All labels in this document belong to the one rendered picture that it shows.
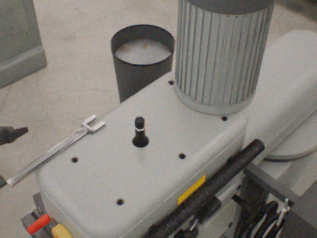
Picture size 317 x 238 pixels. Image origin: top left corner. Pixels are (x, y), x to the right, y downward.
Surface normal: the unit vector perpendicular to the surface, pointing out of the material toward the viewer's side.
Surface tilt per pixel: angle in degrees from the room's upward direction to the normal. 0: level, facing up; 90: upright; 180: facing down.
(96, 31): 0
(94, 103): 0
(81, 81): 0
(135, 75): 94
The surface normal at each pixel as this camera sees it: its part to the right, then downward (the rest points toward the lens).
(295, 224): -0.71, 0.49
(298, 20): 0.00, -0.71
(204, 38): -0.52, 0.60
